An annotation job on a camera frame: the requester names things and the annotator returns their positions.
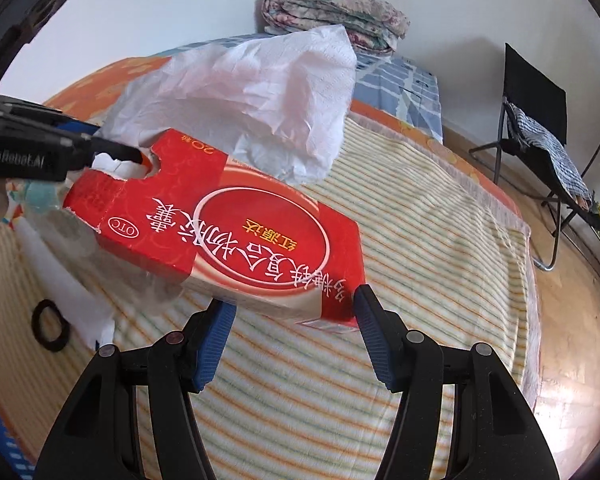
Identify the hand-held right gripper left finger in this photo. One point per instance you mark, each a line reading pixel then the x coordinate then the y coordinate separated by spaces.
pixel 212 345

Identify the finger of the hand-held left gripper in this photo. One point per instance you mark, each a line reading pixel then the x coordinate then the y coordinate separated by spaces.
pixel 110 151
pixel 75 126

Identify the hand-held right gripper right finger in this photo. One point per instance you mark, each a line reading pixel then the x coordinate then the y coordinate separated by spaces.
pixel 375 340

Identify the clear plastic bottle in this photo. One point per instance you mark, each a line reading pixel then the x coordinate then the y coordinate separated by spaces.
pixel 70 230

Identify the red medicine carton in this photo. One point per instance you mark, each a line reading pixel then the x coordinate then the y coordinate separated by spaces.
pixel 280 240

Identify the white tissue paper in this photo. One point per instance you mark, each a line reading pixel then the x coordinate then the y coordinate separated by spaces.
pixel 260 90

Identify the yellow striped towel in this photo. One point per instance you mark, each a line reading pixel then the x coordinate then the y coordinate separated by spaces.
pixel 430 240

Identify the blue plaid bed sheet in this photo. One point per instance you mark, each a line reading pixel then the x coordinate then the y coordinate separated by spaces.
pixel 405 90

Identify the blue checked cloth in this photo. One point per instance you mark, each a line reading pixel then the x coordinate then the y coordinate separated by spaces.
pixel 550 150

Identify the folded floral quilt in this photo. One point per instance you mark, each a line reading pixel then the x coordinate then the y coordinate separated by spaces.
pixel 330 10

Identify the black folding chair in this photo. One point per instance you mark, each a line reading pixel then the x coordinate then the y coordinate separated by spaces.
pixel 530 85

